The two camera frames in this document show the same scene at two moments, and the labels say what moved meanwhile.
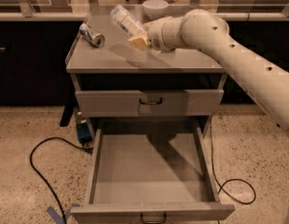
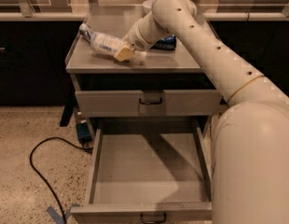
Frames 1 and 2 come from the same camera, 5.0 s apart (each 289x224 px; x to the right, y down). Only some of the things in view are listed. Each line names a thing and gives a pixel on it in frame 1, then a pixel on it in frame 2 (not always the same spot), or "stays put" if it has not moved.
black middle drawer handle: (152, 221) stays put
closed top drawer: (166, 103) stays put
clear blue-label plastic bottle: (127, 21) -> (108, 44)
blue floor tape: (58, 217) stays put
